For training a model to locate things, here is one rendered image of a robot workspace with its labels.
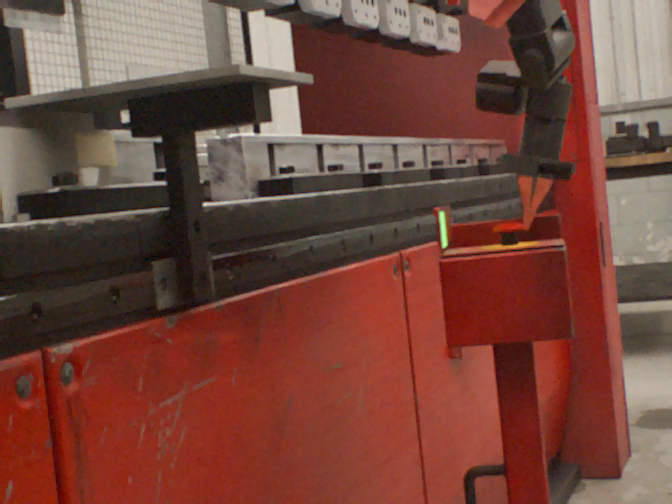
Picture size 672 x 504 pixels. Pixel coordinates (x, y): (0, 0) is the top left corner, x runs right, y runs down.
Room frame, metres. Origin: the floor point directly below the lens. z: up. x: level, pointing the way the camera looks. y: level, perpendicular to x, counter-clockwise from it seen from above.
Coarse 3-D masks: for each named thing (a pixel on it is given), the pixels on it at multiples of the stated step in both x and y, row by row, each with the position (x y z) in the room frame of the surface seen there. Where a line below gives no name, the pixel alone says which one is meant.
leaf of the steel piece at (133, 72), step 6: (126, 66) 1.17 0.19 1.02; (132, 66) 1.18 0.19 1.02; (132, 72) 1.18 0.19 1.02; (138, 72) 1.19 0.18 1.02; (144, 72) 1.20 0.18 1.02; (150, 72) 1.21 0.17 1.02; (156, 72) 1.22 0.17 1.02; (162, 72) 1.23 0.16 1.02; (168, 72) 1.23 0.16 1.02; (174, 72) 1.24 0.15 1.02; (132, 78) 1.18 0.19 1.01
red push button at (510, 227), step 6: (498, 228) 1.48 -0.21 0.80; (504, 228) 1.47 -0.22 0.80; (510, 228) 1.47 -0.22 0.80; (516, 228) 1.47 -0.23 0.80; (522, 228) 1.48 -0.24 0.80; (504, 234) 1.48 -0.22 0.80; (510, 234) 1.48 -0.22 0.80; (516, 234) 1.48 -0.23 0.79; (504, 240) 1.48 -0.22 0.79; (510, 240) 1.48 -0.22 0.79; (516, 240) 1.48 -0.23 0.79
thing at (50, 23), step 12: (0, 0) 1.21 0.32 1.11; (12, 0) 1.21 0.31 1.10; (24, 0) 1.23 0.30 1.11; (36, 0) 1.25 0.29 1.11; (48, 0) 1.27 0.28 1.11; (60, 0) 1.29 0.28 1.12; (12, 12) 1.22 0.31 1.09; (24, 12) 1.24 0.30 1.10; (36, 12) 1.26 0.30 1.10; (48, 12) 1.27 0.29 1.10; (60, 12) 1.29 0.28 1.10; (12, 24) 1.22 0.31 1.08; (24, 24) 1.24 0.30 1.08; (36, 24) 1.26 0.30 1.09; (48, 24) 1.28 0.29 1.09
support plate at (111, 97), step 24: (192, 72) 1.09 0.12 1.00; (216, 72) 1.08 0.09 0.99; (240, 72) 1.07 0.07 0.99; (264, 72) 1.12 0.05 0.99; (288, 72) 1.18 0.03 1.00; (24, 96) 1.16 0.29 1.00; (48, 96) 1.15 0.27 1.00; (72, 96) 1.14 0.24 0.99; (96, 96) 1.14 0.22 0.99; (120, 96) 1.16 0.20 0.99; (144, 96) 1.18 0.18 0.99
